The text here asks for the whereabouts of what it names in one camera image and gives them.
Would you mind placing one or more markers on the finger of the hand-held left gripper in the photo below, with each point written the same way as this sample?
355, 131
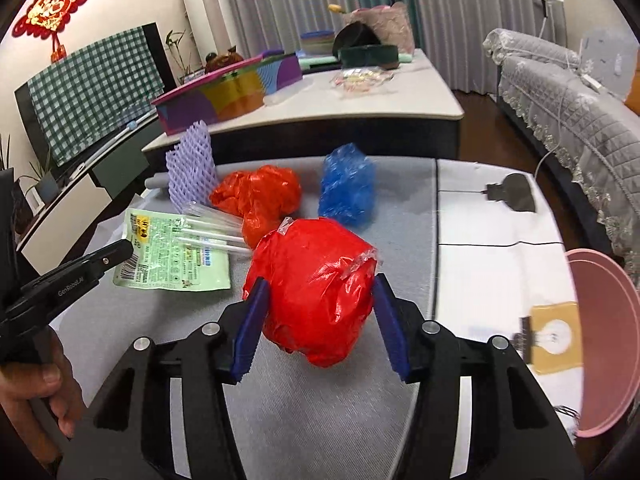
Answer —
112, 257

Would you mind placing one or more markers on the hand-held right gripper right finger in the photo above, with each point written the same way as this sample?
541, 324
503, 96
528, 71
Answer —
395, 330

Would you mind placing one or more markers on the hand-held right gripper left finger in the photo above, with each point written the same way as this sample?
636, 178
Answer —
247, 340

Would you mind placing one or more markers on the green printed packet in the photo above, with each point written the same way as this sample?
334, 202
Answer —
170, 260

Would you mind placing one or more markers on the round red plastic bag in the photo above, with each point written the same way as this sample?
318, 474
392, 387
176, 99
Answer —
310, 285

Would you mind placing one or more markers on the pink plastic bin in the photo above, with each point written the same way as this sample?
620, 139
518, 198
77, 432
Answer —
610, 340

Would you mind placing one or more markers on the person's left hand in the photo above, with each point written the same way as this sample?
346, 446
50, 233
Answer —
30, 390

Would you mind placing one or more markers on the grey rolled mat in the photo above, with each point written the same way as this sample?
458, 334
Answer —
155, 180

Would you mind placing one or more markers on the television cabinet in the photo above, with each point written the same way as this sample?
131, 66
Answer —
115, 165

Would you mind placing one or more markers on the grey white printed tablecloth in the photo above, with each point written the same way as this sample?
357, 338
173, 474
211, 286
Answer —
480, 280

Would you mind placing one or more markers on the clear packet of white straws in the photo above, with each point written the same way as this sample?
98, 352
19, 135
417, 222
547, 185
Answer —
210, 225

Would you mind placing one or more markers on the potted spiky plant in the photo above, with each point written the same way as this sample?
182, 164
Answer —
37, 180

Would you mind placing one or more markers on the purple foam net sleeve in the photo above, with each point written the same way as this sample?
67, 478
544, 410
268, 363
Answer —
192, 170

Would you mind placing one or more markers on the white blue-tipped rod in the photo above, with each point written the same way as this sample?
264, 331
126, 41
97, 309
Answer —
131, 125

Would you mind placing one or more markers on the crumpled red plastic bag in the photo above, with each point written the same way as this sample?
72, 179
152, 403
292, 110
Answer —
255, 195

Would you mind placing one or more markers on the blue plastic bag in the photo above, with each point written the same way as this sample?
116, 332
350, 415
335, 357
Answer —
347, 185

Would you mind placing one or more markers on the green checkered cloth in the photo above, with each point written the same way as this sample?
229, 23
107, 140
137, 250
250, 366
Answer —
95, 95

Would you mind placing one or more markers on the colourful gift box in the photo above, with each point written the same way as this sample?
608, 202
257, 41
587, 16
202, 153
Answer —
225, 100

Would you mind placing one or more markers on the black television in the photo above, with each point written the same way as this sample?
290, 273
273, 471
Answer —
159, 55

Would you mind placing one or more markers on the white low table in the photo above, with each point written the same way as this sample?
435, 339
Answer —
350, 115

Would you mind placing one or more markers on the brown figurine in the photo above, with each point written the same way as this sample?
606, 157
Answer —
220, 62

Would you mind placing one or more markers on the thin green plant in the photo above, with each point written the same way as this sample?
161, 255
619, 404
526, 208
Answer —
177, 42

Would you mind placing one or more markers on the clear snack bag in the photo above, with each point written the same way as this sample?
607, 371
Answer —
360, 82

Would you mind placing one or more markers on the white standing air conditioner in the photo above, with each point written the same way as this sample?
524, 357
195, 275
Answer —
205, 10

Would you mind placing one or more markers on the grey quilted sofa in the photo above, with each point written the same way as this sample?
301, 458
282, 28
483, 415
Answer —
575, 125

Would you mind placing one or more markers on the dark green box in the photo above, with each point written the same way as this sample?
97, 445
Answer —
367, 55

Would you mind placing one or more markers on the black hat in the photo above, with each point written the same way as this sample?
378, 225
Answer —
355, 37

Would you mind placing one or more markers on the stack of plastic containers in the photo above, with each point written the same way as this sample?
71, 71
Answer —
317, 42

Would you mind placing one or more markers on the pink lace basket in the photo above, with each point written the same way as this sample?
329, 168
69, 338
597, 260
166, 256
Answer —
395, 27

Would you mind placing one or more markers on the grey curtain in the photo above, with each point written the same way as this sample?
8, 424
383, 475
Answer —
480, 20
285, 5

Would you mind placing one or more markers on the white charger block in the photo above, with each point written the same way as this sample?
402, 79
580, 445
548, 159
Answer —
593, 83

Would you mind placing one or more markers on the yellow flower ornament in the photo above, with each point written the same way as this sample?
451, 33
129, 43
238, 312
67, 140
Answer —
336, 9

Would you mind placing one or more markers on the grey printed pillow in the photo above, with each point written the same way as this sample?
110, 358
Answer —
607, 60

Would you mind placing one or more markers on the white clip stand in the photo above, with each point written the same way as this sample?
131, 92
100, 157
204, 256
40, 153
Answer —
543, 20

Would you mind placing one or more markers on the small photo frame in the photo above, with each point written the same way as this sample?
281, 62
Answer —
193, 78

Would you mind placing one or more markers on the red wall decoration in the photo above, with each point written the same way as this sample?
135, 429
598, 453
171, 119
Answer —
50, 7

